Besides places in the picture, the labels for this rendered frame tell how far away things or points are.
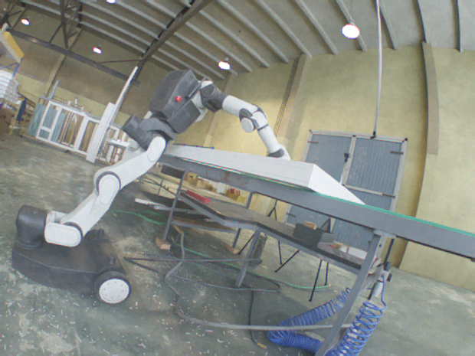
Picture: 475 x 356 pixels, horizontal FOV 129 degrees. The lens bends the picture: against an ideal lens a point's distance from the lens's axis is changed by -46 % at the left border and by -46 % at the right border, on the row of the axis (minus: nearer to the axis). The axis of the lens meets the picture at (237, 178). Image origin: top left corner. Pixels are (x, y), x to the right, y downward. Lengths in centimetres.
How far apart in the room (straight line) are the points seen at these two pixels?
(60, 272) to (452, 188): 786
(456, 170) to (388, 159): 245
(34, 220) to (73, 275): 33
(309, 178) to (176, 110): 83
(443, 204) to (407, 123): 295
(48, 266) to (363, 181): 750
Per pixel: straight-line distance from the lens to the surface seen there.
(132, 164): 118
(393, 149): 764
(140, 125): 117
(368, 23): 969
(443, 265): 729
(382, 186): 730
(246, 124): 104
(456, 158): 776
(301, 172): 65
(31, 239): 126
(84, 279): 119
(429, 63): 920
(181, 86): 121
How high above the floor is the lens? 80
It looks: 3 degrees up
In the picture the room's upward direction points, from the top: 18 degrees clockwise
